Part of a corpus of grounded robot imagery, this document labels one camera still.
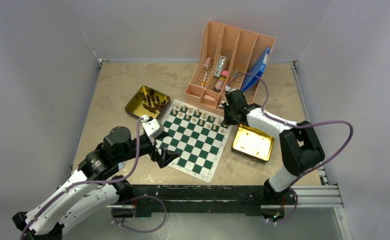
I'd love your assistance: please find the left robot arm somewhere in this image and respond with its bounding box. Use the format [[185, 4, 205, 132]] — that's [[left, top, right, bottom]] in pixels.
[[12, 123, 180, 240]]

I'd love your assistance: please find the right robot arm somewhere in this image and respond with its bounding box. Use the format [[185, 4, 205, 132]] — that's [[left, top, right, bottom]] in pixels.
[[222, 89, 325, 204]]

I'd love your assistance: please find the gold tin with white pieces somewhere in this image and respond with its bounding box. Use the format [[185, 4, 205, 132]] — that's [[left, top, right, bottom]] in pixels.
[[230, 124, 275, 165]]

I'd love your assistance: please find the green white chess board mat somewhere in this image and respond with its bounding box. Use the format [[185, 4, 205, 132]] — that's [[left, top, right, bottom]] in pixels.
[[156, 99, 233, 183]]

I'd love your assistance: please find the gold tin with dark pieces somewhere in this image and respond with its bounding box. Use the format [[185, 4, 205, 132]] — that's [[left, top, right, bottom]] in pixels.
[[124, 85, 171, 120]]

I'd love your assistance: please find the pink capped bottle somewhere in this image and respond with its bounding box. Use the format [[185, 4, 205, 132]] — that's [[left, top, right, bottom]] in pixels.
[[213, 70, 229, 93]]

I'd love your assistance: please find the white blue round disc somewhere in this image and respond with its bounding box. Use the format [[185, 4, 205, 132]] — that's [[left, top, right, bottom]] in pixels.
[[117, 161, 127, 170]]

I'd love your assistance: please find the blue folder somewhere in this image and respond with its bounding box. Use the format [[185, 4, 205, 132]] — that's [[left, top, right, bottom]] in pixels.
[[240, 47, 271, 92]]

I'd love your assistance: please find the grey box in organizer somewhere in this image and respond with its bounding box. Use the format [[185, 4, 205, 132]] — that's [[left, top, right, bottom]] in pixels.
[[213, 55, 228, 78]]

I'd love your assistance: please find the pink desk organizer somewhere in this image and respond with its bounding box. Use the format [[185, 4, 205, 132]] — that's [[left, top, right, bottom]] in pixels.
[[185, 21, 276, 115]]

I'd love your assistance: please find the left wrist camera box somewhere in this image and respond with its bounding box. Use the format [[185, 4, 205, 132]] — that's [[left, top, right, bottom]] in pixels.
[[140, 115, 165, 139]]

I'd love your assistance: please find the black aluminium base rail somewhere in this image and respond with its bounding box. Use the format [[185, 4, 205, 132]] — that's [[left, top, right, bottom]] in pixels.
[[110, 184, 343, 225]]

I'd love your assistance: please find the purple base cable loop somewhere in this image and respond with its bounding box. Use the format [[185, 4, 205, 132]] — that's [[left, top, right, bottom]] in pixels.
[[110, 195, 168, 233]]

